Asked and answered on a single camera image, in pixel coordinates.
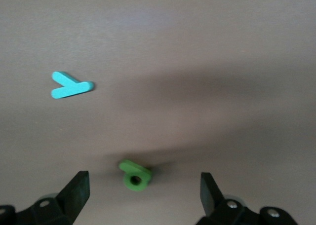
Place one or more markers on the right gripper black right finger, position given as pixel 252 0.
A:
pixel 219 210

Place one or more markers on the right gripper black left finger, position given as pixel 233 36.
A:
pixel 61 207

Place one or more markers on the green foam letter p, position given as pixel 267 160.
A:
pixel 138 170

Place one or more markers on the teal foam letter y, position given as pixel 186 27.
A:
pixel 71 88

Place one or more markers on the brown table cover sheet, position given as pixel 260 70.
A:
pixel 197 37

